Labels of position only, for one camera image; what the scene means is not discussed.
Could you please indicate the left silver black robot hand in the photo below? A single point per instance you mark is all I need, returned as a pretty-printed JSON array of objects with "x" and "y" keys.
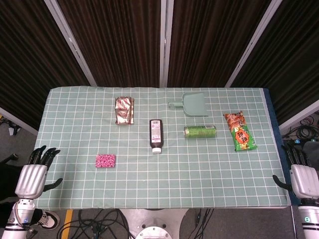
[{"x": 31, "y": 178}]

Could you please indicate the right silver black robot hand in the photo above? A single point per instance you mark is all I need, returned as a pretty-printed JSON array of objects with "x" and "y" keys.
[{"x": 304, "y": 180}]

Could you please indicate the pink patterned packet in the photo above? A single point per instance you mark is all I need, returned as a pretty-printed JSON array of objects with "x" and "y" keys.
[{"x": 105, "y": 161}]

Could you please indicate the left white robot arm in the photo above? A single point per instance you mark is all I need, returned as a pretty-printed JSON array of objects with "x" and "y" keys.
[{"x": 17, "y": 215}]

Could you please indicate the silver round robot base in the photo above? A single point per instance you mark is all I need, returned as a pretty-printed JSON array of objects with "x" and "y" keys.
[{"x": 154, "y": 224}]

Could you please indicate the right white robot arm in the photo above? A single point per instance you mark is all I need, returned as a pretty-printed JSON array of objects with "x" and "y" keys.
[{"x": 309, "y": 219}]

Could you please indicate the black and white sneaker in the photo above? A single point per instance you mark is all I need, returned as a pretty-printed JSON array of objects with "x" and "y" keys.
[{"x": 48, "y": 219}]

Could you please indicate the yellow floor tape strip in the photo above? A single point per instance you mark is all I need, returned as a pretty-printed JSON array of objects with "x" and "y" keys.
[{"x": 67, "y": 224}]

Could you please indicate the blue table edge padding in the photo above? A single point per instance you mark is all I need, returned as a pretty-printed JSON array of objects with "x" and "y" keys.
[{"x": 275, "y": 124}]

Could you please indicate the orange green snack bag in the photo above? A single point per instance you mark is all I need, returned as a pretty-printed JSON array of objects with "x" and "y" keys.
[{"x": 240, "y": 132}]

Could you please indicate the green drink can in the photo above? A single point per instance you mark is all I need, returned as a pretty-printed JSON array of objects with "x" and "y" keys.
[{"x": 200, "y": 132}]

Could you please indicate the silver red foil snack bag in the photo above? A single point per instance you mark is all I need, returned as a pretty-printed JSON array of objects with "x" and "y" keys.
[{"x": 124, "y": 110}]

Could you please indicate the green checkered tablecloth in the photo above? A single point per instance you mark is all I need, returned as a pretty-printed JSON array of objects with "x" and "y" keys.
[{"x": 162, "y": 179}]

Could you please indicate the mint green plastic dustpan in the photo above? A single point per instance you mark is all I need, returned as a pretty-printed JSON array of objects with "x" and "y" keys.
[{"x": 195, "y": 105}]

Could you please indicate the brown bottle with white cap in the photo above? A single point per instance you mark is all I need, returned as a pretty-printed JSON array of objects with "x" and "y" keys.
[{"x": 155, "y": 134}]

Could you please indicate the white partition post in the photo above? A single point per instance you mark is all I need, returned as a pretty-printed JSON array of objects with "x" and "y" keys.
[
  {"x": 72, "y": 44},
  {"x": 251, "y": 47},
  {"x": 165, "y": 42},
  {"x": 17, "y": 120},
  {"x": 299, "y": 115}
]

